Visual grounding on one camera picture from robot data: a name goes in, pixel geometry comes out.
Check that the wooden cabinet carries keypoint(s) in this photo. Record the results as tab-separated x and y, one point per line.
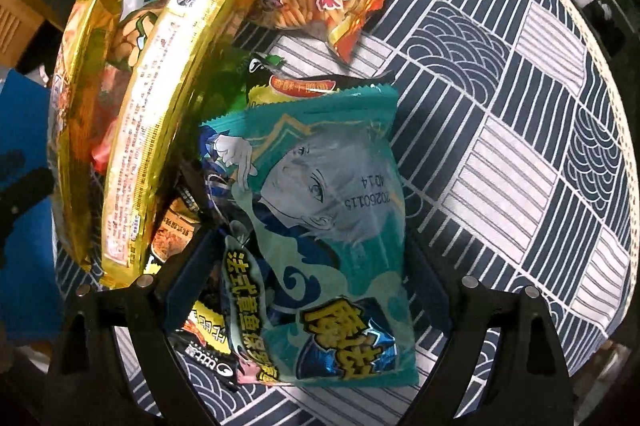
17	20

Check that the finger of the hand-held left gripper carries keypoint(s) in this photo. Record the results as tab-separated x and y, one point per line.
22	201

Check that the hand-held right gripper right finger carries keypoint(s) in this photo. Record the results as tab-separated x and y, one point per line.
432	291

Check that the wide gold snack packet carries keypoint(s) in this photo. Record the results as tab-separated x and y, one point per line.
165	105

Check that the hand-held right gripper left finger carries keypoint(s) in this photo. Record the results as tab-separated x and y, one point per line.
197	263

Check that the teal snack packet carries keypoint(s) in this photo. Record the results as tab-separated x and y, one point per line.
310	206

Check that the navy white patterned tablecloth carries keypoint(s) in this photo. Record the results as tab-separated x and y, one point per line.
500	105

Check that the blue box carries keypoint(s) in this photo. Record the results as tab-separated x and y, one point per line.
25	115

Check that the narrow gold snack packet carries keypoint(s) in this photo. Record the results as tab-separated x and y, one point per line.
75	130

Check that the green snack packet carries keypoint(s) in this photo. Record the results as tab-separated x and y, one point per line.
132	38

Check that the brown black snack packet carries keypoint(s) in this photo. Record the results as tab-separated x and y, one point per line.
172	231

